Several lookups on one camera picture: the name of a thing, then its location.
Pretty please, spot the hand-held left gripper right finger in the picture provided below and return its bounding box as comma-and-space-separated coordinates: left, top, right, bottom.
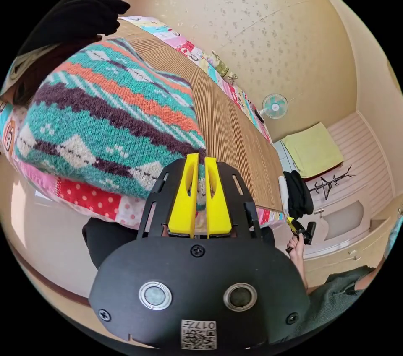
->
204, 157, 232, 235

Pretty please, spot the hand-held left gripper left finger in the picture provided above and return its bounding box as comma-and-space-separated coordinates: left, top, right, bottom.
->
167, 153, 199, 234

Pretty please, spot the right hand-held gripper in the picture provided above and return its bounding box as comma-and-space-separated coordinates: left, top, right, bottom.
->
286, 216, 311, 246

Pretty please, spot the person's right forearm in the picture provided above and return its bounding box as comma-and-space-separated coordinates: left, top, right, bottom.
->
290, 254, 310, 292

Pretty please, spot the person's right hand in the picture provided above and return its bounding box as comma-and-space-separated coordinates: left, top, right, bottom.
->
288, 234, 306, 258

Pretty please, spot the pile of clothes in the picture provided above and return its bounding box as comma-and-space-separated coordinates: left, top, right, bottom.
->
278, 170, 314, 220
0, 0, 207, 200

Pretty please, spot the dark coat stand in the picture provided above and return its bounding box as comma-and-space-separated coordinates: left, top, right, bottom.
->
306, 165, 357, 201

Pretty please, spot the bed with woven mat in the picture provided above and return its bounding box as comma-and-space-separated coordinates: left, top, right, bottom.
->
0, 16, 288, 231

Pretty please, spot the person's body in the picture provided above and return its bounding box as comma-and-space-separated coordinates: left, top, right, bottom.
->
82, 217, 392, 345

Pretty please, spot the pale green fan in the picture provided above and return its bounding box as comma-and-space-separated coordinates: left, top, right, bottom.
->
262, 93, 289, 120

